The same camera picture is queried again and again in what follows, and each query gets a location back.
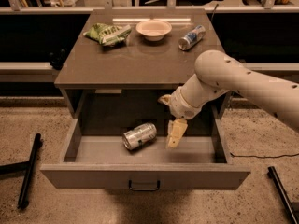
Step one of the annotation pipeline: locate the black stand leg left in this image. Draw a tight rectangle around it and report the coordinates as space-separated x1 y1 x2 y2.
0 133 43 210

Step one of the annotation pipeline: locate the grey cabinet counter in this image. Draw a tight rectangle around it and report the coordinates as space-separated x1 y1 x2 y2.
55 7 223 113

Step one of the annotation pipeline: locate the black stand leg right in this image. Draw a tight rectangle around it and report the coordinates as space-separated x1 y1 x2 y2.
268 166 299 224

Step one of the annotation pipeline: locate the white bowl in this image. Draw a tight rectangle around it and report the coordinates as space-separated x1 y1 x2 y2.
136 20 172 41

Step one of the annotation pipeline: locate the blue silver soda can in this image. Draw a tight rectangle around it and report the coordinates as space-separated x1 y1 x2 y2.
178 25 206 51

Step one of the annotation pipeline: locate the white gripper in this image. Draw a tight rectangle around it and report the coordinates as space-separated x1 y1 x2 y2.
158 87 202 148

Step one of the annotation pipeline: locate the black floor cable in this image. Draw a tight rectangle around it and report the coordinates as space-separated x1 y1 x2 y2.
229 152 299 160

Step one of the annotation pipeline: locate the open grey top drawer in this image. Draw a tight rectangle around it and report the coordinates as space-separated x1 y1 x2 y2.
40 89 251 191

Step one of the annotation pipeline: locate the black drawer handle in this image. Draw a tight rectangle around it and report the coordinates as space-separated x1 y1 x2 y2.
128 180 161 192

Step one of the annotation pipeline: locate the green chip bag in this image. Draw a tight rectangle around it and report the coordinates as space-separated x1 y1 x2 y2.
83 23 132 47

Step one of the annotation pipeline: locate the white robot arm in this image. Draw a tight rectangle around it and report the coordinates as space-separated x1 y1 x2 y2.
159 50 299 148

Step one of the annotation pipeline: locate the black object beside cabinet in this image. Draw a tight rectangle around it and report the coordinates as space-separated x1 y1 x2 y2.
49 49 66 70

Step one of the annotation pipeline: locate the silver 7up can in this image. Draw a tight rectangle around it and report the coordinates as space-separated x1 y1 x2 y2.
122 122 157 150

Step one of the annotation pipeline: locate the black stand leg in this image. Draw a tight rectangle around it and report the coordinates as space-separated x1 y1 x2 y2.
268 166 299 224
0 133 43 210

